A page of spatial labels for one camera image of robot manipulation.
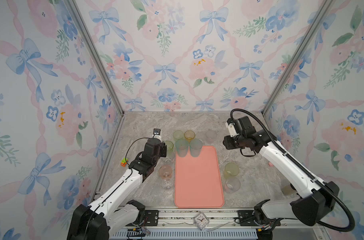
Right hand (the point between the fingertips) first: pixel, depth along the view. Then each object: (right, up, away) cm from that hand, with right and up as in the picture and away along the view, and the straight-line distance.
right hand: (225, 140), depth 79 cm
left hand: (-34, 0, +2) cm, 34 cm away
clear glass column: (-32, -12, +16) cm, 37 cm away
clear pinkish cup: (+4, -25, +3) cm, 25 cm away
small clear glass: (-32, -24, +5) cm, 40 cm away
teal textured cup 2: (-15, -5, +16) cm, 22 cm away
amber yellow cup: (-18, +2, +24) cm, 31 cm away
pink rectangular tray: (-14, -24, +5) cm, 28 cm away
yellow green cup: (+6, -18, +9) cm, 21 cm away
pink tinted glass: (-33, -19, +9) cm, 39 cm away
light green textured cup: (-26, +2, +24) cm, 36 cm away
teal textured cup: (-23, -4, +16) cm, 29 cm away
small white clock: (-14, -38, -7) cm, 41 cm away
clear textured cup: (-3, +2, +26) cm, 26 cm away
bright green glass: (-31, -4, +13) cm, 34 cm away
